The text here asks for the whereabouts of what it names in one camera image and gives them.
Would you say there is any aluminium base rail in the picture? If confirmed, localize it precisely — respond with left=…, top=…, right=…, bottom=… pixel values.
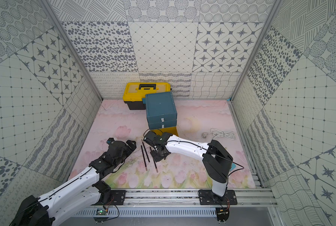
left=117, top=188, right=278, bottom=207

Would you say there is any white power cable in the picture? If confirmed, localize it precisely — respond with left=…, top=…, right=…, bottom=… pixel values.
left=201, top=128, right=237, bottom=141

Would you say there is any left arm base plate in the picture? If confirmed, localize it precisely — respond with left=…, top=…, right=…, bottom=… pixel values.
left=99, top=190, right=127, bottom=205

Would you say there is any yellow bottom drawer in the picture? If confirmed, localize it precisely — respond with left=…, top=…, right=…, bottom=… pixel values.
left=152, top=127, right=179, bottom=137

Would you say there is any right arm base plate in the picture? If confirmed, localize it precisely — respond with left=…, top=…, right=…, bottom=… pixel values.
left=198, top=189, right=238, bottom=206

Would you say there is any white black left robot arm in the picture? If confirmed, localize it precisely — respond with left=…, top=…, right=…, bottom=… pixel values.
left=10, top=138, right=137, bottom=226

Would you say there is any teal drawer cabinet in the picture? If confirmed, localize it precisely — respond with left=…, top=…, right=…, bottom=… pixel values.
left=145, top=92, right=177, bottom=117

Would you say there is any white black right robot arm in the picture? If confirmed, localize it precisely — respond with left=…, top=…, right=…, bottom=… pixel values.
left=143, top=131, right=233, bottom=197

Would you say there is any teal power strip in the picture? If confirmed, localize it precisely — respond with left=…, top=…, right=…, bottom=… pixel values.
left=230, top=163, right=236, bottom=171

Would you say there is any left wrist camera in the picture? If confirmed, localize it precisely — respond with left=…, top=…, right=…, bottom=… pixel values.
left=106, top=137, right=115, bottom=145

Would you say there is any white slotted cable duct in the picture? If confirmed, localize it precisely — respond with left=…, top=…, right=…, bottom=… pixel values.
left=73, top=207, right=216, bottom=218

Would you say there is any yellow black toolbox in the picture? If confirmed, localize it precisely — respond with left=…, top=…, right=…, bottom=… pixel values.
left=123, top=82, right=171, bottom=110

